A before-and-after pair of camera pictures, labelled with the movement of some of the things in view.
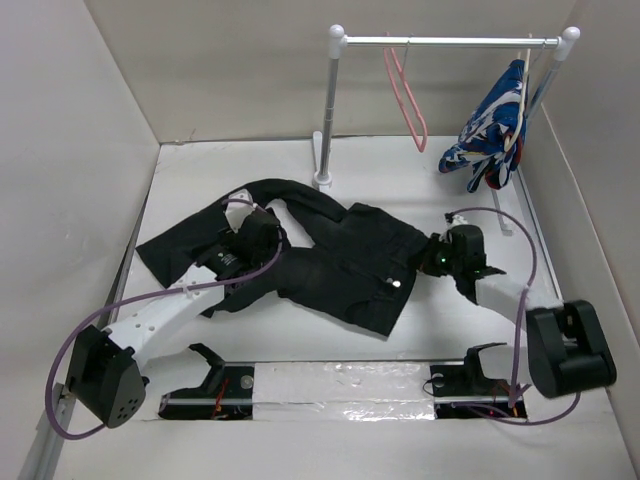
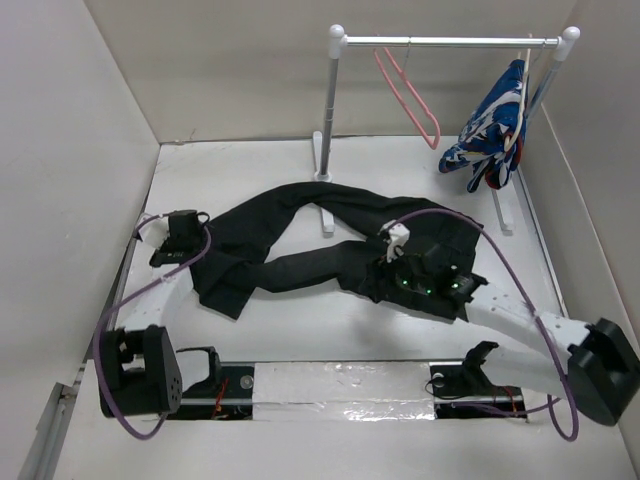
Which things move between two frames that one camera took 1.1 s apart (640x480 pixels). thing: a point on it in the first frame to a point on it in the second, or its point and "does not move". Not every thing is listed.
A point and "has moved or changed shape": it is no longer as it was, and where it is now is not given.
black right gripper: (436, 241) to (383, 269)
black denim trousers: (363, 267) has moved or changed shape
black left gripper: (269, 253) to (162, 250)
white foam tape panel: (343, 391) does not move
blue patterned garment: (492, 135) does not move
